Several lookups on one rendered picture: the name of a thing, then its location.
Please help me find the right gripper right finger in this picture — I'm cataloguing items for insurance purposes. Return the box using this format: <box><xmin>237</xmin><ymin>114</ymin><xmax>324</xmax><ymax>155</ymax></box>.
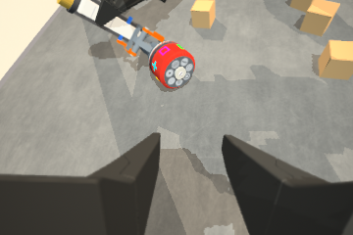
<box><xmin>222</xmin><ymin>135</ymin><xmax>353</xmax><ymax>235</ymax></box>

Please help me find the orange cube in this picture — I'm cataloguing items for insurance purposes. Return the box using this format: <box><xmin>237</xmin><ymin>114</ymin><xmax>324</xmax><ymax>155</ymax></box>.
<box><xmin>299</xmin><ymin>0</ymin><xmax>340</xmax><ymax>36</ymax></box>
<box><xmin>290</xmin><ymin>0</ymin><xmax>315</xmax><ymax>13</ymax></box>
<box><xmin>191</xmin><ymin>0</ymin><xmax>215</xmax><ymax>28</ymax></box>
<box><xmin>319</xmin><ymin>40</ymin><xmax>353</xmax><ymax>80</ymax></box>

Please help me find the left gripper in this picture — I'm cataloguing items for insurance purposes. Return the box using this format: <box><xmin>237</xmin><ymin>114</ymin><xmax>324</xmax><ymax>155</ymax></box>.
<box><xmin>95</xmin><ymin>0</ymin><xmax>144</xmax><ymax>26</ymax></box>

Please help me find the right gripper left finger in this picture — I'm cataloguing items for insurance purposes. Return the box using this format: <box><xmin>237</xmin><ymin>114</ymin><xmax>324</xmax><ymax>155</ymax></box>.
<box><xmin>0</xmin><ymin>132</ymin><xmax>161</xmax><ymax>235</ymax></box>

